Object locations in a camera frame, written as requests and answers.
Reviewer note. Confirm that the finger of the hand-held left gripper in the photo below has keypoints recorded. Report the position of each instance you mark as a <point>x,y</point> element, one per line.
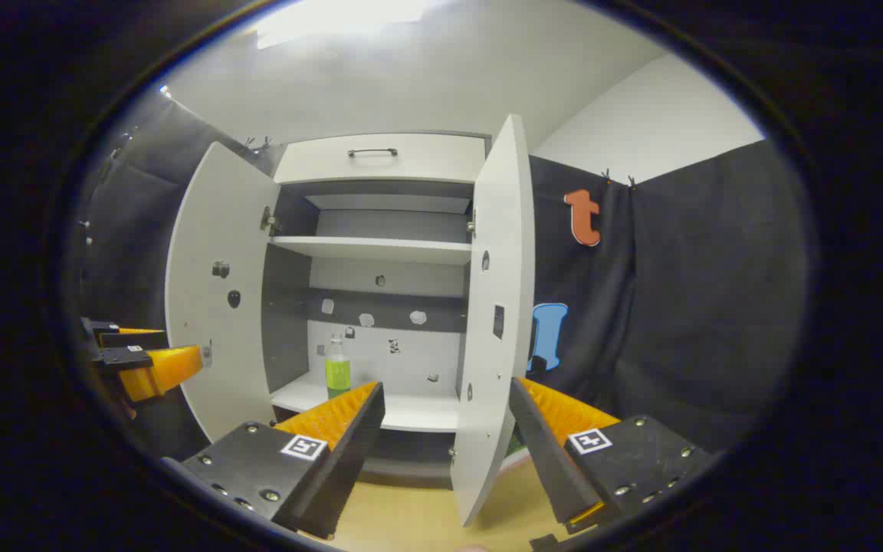
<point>123,335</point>
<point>158,372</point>

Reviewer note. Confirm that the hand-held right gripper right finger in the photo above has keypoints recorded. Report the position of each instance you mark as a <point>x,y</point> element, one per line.
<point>549,460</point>

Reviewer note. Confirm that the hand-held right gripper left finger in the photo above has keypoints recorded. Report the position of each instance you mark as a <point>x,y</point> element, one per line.
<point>349,460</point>

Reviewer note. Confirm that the white cabinet door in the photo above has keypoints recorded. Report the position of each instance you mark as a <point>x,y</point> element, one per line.
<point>215,345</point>

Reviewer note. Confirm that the white cabinet door cat sticker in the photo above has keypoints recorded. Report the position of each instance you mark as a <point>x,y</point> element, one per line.
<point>491,422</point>

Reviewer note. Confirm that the green label clear bottle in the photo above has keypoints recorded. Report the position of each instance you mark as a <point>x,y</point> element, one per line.
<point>337,376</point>

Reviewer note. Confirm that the white grey cabinet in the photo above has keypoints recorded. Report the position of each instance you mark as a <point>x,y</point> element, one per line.
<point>411,360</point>

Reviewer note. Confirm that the white cabinet shelf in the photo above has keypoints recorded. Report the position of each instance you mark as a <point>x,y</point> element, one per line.
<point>418,410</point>
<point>372,249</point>

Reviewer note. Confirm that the white cabinet drawer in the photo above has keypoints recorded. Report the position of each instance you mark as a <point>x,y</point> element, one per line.
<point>426,165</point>

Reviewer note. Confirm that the green white object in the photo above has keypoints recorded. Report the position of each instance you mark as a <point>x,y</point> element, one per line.
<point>516,452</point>

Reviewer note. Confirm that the ceiling light panel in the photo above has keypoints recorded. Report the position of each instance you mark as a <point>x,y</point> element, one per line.
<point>334,23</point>

